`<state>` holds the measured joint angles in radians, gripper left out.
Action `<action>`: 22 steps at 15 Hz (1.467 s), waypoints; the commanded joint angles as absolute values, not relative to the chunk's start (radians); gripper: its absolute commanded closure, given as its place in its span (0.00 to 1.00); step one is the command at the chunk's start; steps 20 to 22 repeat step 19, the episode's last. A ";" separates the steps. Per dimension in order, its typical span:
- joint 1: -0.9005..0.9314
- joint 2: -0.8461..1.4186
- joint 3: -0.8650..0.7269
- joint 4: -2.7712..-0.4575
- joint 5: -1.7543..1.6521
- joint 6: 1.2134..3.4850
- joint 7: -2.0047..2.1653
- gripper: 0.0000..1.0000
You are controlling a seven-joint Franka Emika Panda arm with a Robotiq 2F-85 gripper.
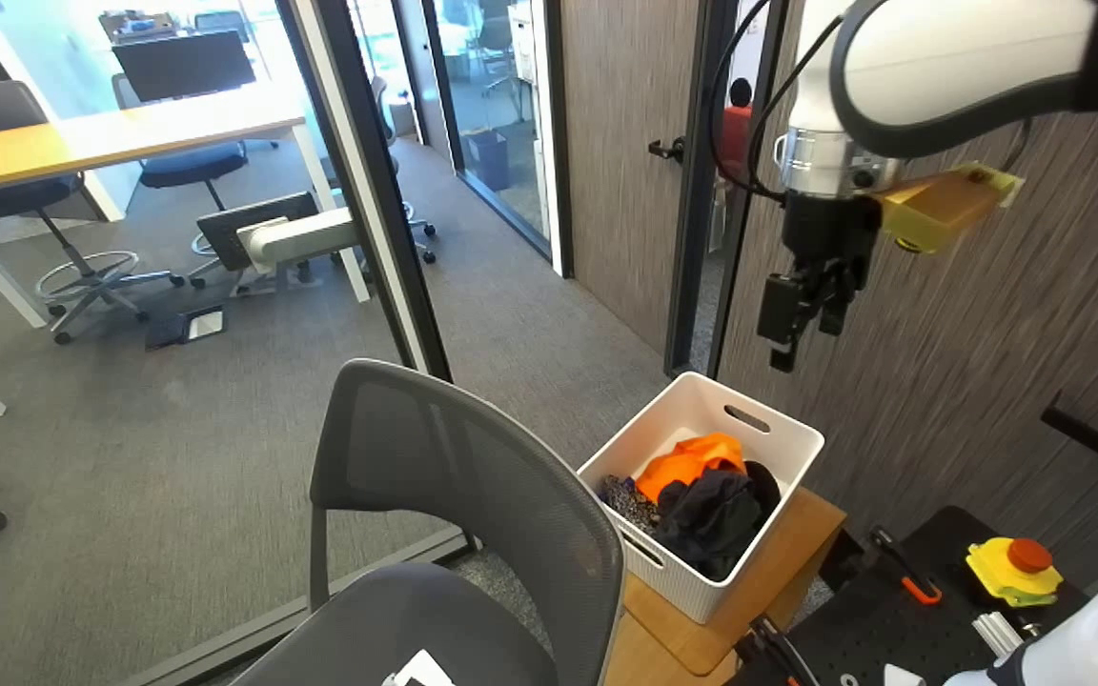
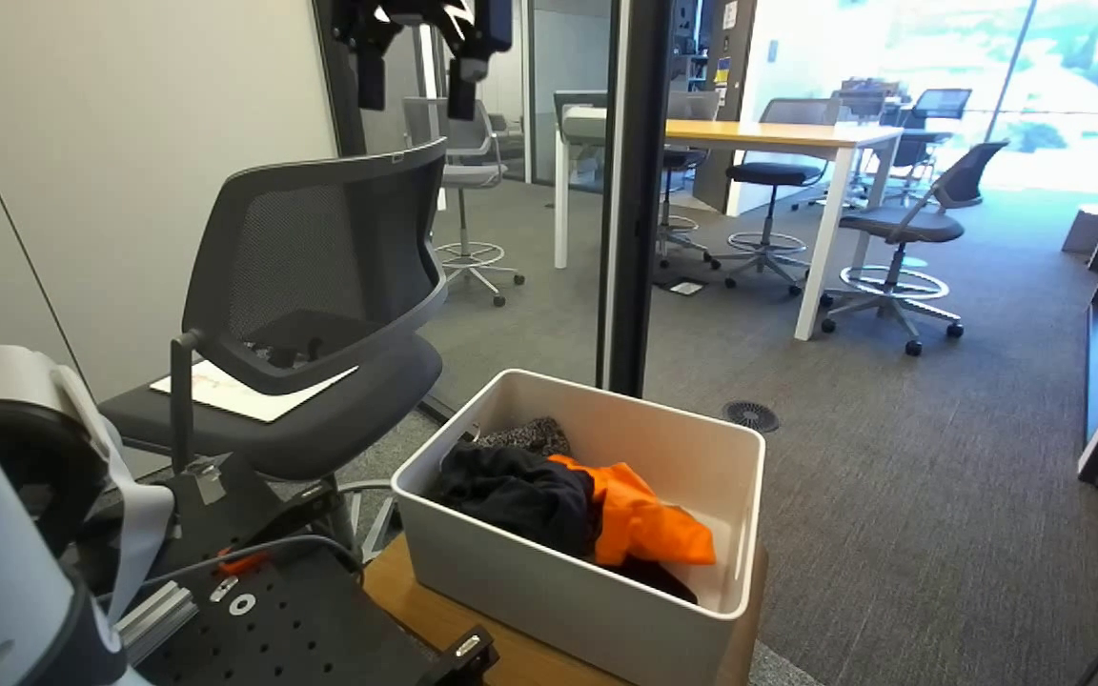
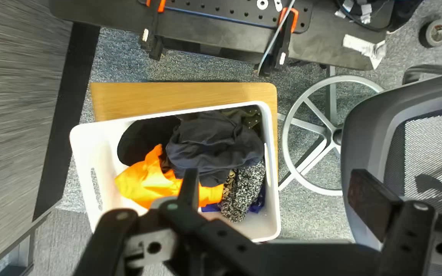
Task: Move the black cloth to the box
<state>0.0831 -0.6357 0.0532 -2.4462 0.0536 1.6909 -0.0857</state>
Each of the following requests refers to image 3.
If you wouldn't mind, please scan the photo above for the white plastic storage box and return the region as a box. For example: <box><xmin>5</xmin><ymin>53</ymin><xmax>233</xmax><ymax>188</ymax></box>
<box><xmin>69</xmin><ymin>102</ymin><xmax>281</xmax><ymax>243</ymax></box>

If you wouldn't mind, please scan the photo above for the orange cloth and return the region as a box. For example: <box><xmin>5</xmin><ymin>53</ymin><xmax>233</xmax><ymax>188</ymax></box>
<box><xmin>114</xmin><ymin>143</ymin><xmax>226</xmax><ymax>211</ymax></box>

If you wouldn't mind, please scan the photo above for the small wooden stool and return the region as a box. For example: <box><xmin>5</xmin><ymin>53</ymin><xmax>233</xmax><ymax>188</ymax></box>
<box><xmin>89</xmin><ymin>82</ymin><xmax>279</xmax><ymax>175</ymax></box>

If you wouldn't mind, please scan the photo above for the grey mesh office chair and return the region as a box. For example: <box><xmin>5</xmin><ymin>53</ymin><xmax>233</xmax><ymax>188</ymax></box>
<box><xmin>278</xmin><ymin>63</ymin><xmax>442</xmax><ymax>252</ymax></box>

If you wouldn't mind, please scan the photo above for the black cloth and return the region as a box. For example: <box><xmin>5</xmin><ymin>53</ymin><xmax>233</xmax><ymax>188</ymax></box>
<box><xmin>117</xmin><ymin>117</ymin><xmax>180</xmax><ymax>166</ymax></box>
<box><xmin>164</xmin><ymin>113</ymin><xmax>264</xmax><ymax>188</ymax></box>

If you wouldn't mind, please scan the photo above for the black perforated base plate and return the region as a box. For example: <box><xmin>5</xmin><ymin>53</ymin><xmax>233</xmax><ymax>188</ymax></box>
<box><xmin>49</xmin><ymin>0</ymin><xmax>424</xmax><ymax>70</ymax></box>

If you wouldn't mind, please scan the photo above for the black cloth in box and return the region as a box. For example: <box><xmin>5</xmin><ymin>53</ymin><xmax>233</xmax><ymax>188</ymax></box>
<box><xmin>117</xmin><ymin>117</ymin><xmax>180</xmax><ymax>166</ymax></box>

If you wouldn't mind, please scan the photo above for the orange handled clamp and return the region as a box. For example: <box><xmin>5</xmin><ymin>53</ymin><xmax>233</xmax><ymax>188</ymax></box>
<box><xmin>256</xmin><ymin>8</ymin><xmax>299</xmax><ymax>76</ymax></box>

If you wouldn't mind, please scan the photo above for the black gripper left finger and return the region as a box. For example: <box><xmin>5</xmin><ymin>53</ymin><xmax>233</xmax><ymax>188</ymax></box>
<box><xmin>74</xmin><ymin>169</ymin><xmax>262</xmax><ymax>276</ymax></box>

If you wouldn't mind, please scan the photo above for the dark patterned cloth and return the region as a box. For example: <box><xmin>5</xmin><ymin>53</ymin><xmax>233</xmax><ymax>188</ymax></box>
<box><xmin>219</xmin><ymin>163</ymin><xmax>266</xmax><ymax>223</ymax></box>

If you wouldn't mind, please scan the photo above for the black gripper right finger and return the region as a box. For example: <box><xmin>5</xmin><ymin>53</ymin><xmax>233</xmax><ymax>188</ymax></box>
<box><xmin>347</xmin><ymin>169</ymin><xmax>442</xmax><ymax>276</ymax></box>

